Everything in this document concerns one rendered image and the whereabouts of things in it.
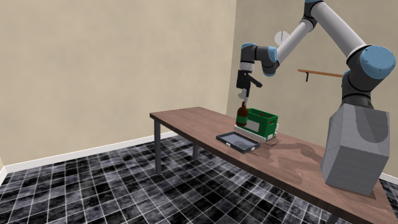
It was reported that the green bottle crate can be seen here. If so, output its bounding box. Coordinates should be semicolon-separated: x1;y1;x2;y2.
237;108;276;139

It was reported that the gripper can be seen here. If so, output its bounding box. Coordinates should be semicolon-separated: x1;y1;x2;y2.
236;70;252;105

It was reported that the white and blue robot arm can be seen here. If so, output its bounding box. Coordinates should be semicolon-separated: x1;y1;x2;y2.
239;0;396;109

